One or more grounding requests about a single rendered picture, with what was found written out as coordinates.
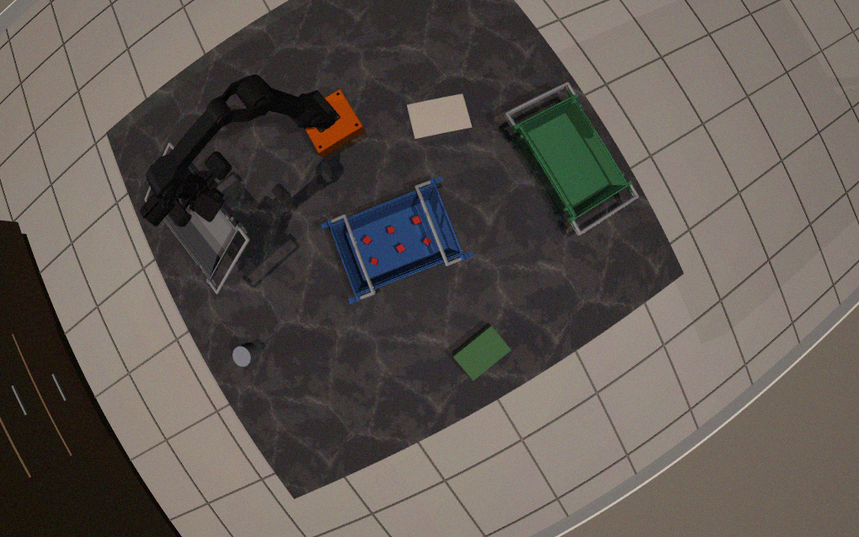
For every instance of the green rectangular box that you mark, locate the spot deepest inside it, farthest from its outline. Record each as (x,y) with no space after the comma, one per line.
(481,352)

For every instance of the blue plastic tray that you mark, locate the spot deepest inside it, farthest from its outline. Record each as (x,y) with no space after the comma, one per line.
(392,265)

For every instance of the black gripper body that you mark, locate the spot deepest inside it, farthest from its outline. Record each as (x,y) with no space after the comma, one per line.
(219,167)

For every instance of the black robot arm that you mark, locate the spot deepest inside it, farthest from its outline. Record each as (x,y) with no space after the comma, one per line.
(169,177)

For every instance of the grey cylinder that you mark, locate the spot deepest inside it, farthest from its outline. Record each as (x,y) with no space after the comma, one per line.
(245,354)

